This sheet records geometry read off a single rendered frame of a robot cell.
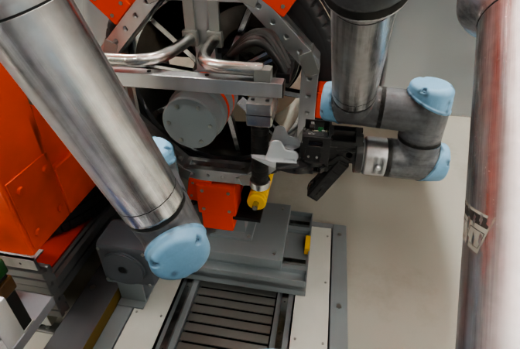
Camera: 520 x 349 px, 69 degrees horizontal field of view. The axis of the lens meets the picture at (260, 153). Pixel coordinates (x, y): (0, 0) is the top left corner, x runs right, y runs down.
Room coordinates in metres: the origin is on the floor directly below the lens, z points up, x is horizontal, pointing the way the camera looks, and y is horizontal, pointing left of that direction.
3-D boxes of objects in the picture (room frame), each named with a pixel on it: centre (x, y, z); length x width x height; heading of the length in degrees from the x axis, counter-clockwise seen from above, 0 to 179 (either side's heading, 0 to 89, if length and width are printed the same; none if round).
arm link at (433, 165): (0.60, -0.29, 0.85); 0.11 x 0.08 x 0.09; 80
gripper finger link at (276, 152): (0.62, -0.03, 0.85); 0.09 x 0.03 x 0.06; 88
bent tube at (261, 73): (0.77, 0.05, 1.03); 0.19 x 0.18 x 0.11; 170
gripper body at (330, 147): (0.63, -0.14, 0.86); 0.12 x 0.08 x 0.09; 80
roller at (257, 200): (0.99, -0.01, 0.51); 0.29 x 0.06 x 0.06; 170
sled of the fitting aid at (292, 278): (1.07, 0.05, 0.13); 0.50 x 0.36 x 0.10; 80
